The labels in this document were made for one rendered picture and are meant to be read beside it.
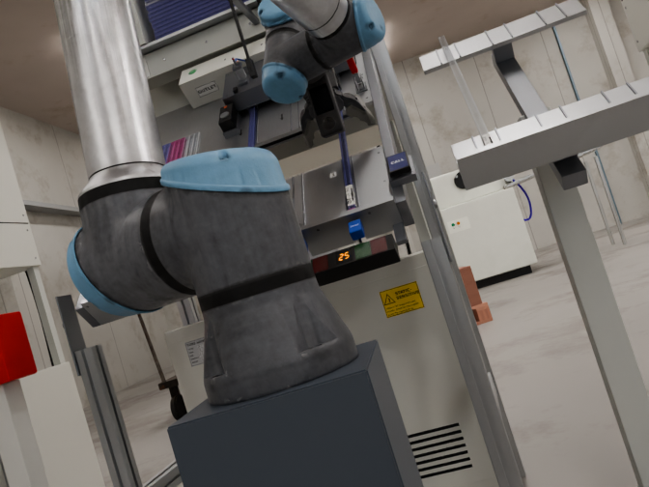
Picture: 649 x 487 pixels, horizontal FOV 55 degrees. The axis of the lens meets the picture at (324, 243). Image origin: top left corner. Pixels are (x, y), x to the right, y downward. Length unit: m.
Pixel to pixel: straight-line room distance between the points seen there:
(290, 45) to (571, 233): 0.62
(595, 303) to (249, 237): 0.84
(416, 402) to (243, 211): 0.99
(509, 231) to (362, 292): 5.71
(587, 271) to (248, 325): 0.83
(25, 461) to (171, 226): 1.17
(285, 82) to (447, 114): 10.42
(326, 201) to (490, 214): 5.93
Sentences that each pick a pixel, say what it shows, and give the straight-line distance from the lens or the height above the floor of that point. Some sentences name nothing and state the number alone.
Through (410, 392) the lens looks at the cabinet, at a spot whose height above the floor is 0.32.
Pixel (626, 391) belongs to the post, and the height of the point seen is 0.26.
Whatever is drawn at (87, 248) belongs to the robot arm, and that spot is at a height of 0.73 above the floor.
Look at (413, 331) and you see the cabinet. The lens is 1.45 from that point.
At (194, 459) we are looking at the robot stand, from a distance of 0.57.
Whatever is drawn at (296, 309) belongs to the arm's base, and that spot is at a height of 0.61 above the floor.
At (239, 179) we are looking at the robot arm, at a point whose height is 0.74.
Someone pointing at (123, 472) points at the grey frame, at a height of 0.38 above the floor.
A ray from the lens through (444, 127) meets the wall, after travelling 11.37.
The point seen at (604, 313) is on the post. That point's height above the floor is 0.41.
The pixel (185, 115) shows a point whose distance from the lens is 1.78.
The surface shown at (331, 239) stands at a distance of 1.16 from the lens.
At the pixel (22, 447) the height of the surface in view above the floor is 0.46.
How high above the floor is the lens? 0.63
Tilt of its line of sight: 3 degrees up
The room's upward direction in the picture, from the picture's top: 17 degrees counter-clockwise
